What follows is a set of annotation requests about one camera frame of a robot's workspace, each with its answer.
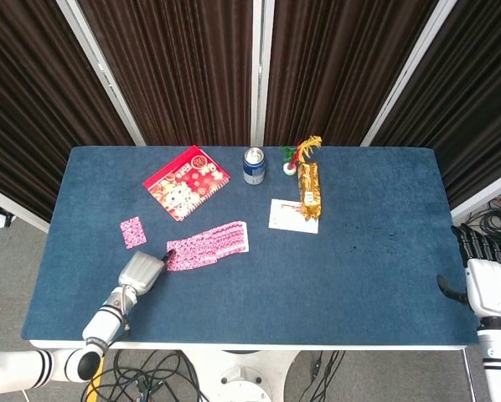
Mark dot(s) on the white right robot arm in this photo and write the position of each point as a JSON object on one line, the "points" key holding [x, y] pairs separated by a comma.
{"points": [[499, 360]]}

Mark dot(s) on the blue silver drink can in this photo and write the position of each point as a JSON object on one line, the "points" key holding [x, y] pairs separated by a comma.
{"points": [[253, 169]]}

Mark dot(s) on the white frame post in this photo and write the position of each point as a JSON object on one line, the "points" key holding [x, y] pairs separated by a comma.
{"points": [[405, 79], [262, 71], [104, 79]]}

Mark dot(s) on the dark brown curtain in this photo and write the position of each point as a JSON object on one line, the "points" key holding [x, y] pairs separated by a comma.
{"points": [[32, 104], [183, 71], [472, 104], [338, 71]]}

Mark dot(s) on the white frame rail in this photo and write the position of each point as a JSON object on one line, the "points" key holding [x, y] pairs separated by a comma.
{"points": [[16, 207], [485, 194]]}

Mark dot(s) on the gold foil snack package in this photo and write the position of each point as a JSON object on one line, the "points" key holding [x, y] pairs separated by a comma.
{"points": [[310, 188]]}

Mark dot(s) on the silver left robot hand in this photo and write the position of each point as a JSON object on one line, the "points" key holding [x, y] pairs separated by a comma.
{"points": [[141, 272]]}

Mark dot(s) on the feather shuttlecock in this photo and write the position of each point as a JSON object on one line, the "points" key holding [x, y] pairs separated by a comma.
{"points": [[289, 169]]}

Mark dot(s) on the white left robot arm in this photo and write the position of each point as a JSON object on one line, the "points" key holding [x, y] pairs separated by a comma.
{"points": [[104, 320]]}

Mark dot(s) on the large red envelope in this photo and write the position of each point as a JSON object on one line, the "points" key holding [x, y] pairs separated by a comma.
{"points": [[183, 184]]}

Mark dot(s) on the blue table cloth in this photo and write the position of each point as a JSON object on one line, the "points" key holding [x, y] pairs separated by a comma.
{"points": [[275, 293]]}

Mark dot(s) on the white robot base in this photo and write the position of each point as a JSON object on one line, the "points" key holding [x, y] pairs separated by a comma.
{"points": [[242, 377]]}

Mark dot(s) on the small pink patterned paper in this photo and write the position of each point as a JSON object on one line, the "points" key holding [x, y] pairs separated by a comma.
{"points": [[133, 233]]}

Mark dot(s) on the white paper card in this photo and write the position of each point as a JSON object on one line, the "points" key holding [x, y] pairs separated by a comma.
{"points": [[284, 220]]}

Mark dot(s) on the white table frame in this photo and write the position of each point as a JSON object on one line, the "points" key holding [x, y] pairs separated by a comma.
{"points": [[233, 347]]}

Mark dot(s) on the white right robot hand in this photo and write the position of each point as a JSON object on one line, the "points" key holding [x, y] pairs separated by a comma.
{"points": [[489, 289]]}

